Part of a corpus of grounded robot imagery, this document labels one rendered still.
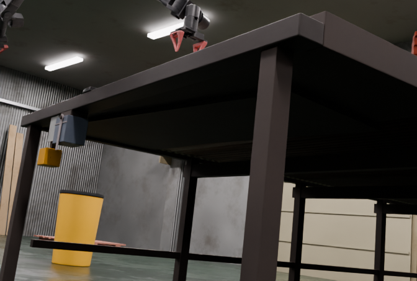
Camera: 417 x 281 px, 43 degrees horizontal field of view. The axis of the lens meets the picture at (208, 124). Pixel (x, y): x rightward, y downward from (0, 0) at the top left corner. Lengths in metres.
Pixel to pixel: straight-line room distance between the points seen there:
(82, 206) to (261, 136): 3.79
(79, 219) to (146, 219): 5.87
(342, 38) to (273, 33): 0.18
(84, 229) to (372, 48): 3.88
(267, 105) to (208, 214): 8.21
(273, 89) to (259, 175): 0.21
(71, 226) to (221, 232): 4.61
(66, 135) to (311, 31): 1.35
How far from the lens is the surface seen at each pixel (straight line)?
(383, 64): 1.49
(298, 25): 1.27
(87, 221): 4.98
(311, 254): 7.93
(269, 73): 1.31
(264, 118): 1.28
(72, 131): 2.36
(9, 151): 11.18
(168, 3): 2.18
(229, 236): 9.05
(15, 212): 2.88
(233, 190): 9.10
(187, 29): 2.06
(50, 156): 2.53
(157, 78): 1.74
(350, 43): 1.39
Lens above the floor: 0.38
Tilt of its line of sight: 12 degrees up
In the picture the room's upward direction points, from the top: 6 degrees clockwise
